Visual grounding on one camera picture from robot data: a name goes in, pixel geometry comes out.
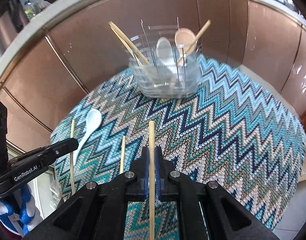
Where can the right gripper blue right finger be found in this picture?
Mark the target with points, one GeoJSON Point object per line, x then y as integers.
{"type": "Point", "coordinates": [159, 172]}

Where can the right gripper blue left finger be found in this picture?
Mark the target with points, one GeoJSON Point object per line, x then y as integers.
{"type": "Point", "coordinates": [144, 172]}

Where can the white ceramic spoon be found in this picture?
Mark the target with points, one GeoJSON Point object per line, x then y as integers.
{"type": "Point", "coordinates": [93, 121]}

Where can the light blue ceramic spoon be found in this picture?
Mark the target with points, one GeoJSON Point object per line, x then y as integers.
{"type": "Point", "coordinates": [165, 55]}

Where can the blue white glove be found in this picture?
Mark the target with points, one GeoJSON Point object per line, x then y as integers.
{"type": "Point", "coordinates": [21, 218]}

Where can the zigzag patterned table mat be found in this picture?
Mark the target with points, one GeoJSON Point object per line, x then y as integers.
{"type": "Point", "coordinates": [232, 130]}

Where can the copper thermos kettle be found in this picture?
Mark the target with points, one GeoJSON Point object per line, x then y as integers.
{"type": "Point", "coordinates": [13, 19]}

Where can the green capped oil bottle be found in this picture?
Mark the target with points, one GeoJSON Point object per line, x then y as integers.
{"type": "Point", "coordinates": [32, 8]}

